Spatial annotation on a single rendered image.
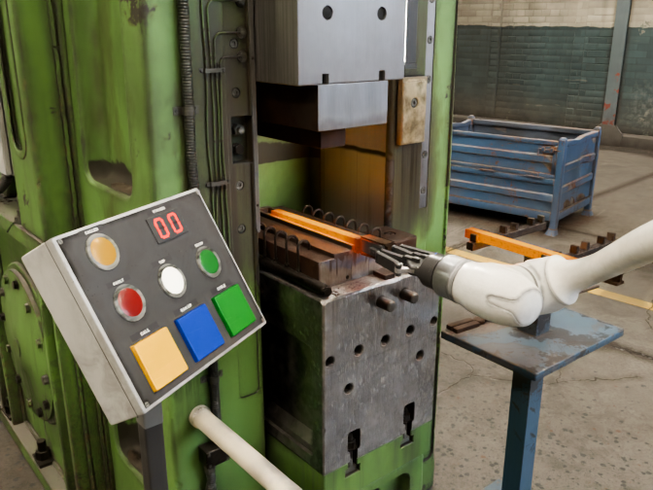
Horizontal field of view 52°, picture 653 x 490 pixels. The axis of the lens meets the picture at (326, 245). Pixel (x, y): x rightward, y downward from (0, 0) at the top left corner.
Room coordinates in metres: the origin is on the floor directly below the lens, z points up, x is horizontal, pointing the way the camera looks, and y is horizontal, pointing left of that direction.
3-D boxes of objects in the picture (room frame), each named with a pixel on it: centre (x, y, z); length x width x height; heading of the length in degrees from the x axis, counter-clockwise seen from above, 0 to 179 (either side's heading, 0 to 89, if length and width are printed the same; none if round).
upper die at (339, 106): (1.63, 0.07, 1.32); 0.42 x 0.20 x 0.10; 39
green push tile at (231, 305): (1.08, 0.16, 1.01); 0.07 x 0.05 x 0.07; 154
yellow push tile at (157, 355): (0.90, 0.25, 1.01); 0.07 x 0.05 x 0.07; 154
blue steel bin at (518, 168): (5.39, -1.48, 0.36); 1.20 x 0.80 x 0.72; 50
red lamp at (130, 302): (0.92, 0.29, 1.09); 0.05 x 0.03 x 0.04; 129
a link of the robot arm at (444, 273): (1.26, -0.26, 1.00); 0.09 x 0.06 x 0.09; 129
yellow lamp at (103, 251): (0.94, 0.33, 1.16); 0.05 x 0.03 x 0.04; 129
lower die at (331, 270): (1.63, 0.07, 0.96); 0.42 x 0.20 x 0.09; 39
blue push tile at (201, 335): (0.99, 0.21, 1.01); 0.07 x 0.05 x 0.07; 154
